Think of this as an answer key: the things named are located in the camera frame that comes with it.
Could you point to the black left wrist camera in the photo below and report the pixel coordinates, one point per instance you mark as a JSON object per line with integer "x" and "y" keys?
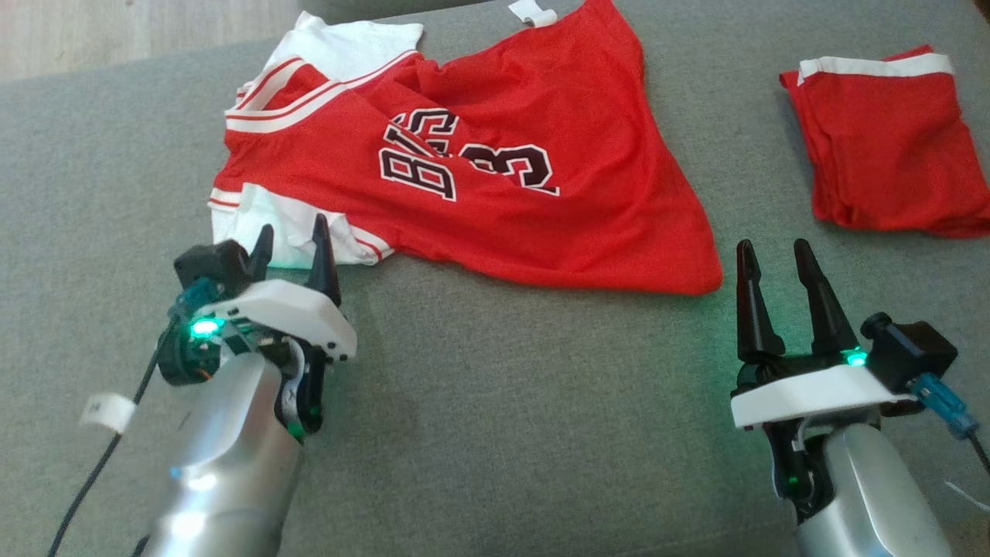
{"x": 213, "y": 267}

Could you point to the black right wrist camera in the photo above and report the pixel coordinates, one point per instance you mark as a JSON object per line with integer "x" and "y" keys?
{"x": 909, "y": 352}

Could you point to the red shorts with white trim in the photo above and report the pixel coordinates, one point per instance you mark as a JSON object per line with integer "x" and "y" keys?
{"x": 889, "y": 155}

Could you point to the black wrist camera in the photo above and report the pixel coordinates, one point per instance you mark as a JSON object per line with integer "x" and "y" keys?
{"x": 909, "y": 352}
{"x": 213, "y": 267}

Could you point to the large grey sofa seat cushion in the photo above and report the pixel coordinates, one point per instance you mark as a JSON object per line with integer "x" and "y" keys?
{"x": 503, "y": 402}

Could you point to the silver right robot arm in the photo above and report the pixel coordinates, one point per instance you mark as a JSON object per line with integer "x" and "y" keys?
{"x": 866, "y": 503}

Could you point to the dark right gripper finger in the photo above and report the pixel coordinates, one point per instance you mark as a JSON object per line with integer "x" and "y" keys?
{"x": 827, "y": 309}
{"x": 756, "y": 309}

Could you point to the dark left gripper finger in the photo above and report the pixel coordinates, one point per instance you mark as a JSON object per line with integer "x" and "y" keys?
{"x": 261, "y": 259}
{"x": 321, "y": 267}

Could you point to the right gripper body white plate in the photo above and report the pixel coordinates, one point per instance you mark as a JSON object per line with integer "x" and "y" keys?
{"x": 812, "y": 394}

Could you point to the red basketball jersey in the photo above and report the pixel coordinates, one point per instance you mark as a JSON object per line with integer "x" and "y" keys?
{"x": 541, "y": 216}

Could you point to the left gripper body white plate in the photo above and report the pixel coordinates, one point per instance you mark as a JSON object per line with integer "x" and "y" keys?
{"x": 294, "y": 317}

